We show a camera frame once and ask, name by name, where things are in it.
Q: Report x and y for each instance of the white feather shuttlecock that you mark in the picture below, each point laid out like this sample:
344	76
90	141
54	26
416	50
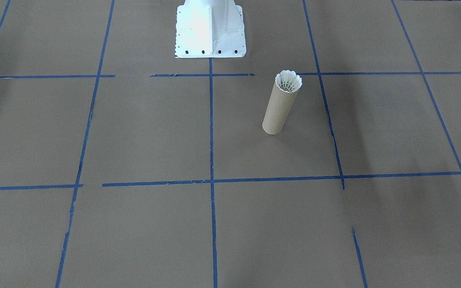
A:
288	82

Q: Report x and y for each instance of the white pedestal with base plate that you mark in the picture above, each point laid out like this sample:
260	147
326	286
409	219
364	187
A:
210	32

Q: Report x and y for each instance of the brown cardboard tube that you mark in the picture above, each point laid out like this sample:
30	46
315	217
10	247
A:
278	114

